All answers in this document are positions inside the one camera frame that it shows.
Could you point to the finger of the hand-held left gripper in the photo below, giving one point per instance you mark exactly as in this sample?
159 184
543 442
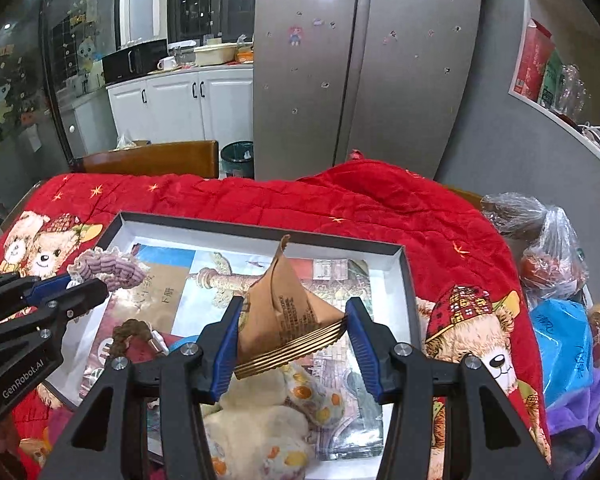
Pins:
50 287
80 297

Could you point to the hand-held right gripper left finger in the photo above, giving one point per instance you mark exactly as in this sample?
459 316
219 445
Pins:
226 355

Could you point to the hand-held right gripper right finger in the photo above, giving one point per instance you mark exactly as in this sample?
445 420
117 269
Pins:
365 355

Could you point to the mauve crocheted scrunchie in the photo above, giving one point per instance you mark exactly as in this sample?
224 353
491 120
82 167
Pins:
115 270

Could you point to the brown triangular snack packet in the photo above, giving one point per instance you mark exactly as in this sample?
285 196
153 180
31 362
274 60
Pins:
280 320

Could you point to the black shallow cardboard box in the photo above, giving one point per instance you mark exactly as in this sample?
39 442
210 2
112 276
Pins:
145 230

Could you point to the cream spotted plush toy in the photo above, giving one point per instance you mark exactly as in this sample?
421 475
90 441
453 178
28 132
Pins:
260 425

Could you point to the printed picture sheet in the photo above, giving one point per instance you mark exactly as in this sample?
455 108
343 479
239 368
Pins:
205 280

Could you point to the red bear printed blanket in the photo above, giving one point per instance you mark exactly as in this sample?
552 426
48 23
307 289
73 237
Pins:
280 200

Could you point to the blue plastic bag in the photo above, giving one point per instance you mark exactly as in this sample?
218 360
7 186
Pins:
560 345

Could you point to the dark green trash bin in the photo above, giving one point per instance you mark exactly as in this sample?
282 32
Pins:
237 160

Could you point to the clear plastic bag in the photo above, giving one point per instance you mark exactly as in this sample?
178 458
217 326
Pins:
515 212
555 260

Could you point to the white kitchen cabinet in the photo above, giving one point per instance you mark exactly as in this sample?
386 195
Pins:
175 110

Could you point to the purple cloth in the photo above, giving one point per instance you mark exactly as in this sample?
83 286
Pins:
580 405

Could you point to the black microwave oven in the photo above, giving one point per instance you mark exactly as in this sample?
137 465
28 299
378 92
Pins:
135 60

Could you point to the white mug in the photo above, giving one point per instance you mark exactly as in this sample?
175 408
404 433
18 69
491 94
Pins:
166 64

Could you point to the glass door with stickers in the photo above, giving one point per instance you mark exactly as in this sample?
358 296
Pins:
70 35

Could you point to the silver double door fridge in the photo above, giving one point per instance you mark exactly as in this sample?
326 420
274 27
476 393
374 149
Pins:
370 85

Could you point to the cream plastic basin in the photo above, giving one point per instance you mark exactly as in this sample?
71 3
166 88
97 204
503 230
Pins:
215 55

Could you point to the green box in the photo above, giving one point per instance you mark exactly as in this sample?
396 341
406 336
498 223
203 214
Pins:
551 80

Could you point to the clear plastic packaging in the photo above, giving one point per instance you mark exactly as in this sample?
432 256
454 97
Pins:
572 90

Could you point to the red gift box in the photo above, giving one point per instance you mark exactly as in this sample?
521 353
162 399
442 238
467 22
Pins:
532 60

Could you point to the white wall shelf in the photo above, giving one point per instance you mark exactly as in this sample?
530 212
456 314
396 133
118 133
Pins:
570 130

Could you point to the dark glass wall cabinet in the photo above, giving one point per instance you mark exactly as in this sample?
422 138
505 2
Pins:
200 0

